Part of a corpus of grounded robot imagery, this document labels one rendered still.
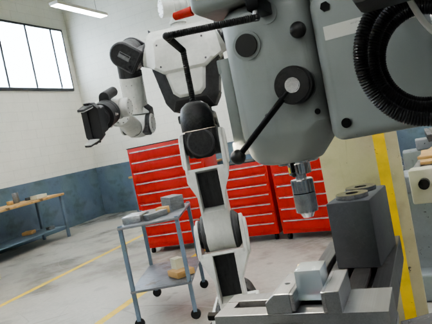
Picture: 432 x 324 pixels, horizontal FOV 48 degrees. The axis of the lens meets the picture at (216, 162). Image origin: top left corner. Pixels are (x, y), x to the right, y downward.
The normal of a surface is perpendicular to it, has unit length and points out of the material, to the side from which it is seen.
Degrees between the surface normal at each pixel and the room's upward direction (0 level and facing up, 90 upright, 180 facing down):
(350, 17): 90
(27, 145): 90
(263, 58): 90
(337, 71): 90
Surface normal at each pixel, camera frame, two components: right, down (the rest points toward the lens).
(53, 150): 0.90, -0.16
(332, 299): -0.38, 0.12
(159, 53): -0.08, 0.07
